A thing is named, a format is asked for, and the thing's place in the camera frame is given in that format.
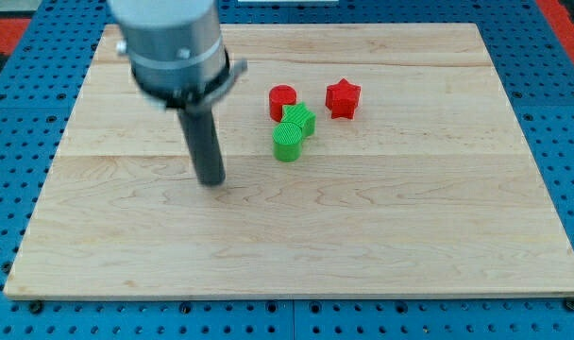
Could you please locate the wooden board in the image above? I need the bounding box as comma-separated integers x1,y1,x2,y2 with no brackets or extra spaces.
4,23,574,301

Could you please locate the green star block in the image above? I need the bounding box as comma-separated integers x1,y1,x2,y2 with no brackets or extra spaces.
281,102,316,137

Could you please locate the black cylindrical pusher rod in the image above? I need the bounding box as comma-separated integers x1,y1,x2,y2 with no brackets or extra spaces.
177,109,226,187

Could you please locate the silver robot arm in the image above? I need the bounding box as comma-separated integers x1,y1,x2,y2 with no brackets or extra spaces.
108,0,247,111

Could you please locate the red star block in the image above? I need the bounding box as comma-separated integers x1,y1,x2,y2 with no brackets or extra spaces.
325,78,362,120

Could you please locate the green cylinder block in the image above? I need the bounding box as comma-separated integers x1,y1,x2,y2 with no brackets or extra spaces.
272,122,303,162

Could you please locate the red cylinder block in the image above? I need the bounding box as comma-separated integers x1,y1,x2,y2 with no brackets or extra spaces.
268,84,297,122

